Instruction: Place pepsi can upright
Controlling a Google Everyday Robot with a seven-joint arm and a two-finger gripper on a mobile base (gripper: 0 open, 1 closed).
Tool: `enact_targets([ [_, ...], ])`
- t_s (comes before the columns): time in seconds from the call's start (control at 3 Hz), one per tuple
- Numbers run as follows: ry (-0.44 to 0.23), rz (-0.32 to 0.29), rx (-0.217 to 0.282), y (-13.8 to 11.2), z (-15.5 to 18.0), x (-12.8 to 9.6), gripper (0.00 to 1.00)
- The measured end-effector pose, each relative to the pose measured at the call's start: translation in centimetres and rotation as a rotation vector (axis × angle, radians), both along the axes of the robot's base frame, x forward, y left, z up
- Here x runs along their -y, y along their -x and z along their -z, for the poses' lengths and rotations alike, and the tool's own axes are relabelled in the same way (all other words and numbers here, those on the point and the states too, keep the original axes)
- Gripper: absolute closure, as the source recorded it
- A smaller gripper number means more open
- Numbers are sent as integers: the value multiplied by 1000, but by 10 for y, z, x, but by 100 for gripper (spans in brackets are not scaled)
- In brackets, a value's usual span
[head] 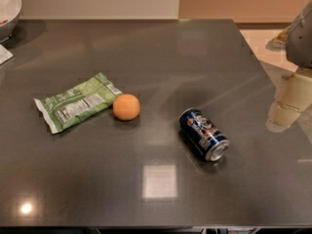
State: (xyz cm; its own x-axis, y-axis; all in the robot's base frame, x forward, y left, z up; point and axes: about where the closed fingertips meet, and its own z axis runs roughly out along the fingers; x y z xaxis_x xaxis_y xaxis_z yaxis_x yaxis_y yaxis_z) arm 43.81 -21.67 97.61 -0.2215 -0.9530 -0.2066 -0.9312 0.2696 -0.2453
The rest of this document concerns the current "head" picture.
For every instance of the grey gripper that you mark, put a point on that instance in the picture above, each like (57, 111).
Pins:
(300, 39)

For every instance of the blue pepsi can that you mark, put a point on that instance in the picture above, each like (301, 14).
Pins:
(205, 136)

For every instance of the orange fruit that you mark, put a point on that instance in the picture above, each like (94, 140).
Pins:
(126, 107)

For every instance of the green snack bag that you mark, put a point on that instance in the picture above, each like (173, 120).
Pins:
(77, 104)

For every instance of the white bowl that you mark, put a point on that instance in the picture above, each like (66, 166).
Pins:
(9, 17)

